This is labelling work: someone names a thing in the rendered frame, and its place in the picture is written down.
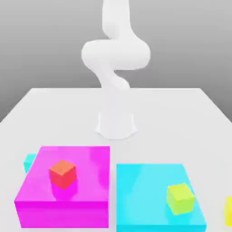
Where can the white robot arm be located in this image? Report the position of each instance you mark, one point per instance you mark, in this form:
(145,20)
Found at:
(116,54)

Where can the small red cube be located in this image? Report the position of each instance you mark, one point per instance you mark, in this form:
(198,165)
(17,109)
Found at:
(62,174)

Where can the small cyan cube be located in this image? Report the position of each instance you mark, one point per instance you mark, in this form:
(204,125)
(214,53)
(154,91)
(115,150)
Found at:
(28,161)

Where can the small yellow-green cube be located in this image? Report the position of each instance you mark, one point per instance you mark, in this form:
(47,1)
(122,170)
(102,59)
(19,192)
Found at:
(180,199)

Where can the small yellow cube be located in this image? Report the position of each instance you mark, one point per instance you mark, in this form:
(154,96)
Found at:
(228,211)

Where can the large magenta box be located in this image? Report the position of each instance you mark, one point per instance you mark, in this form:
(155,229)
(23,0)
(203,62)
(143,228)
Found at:
(87,181)

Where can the large cyan box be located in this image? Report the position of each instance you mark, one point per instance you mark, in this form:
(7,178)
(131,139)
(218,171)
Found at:
(145,195)

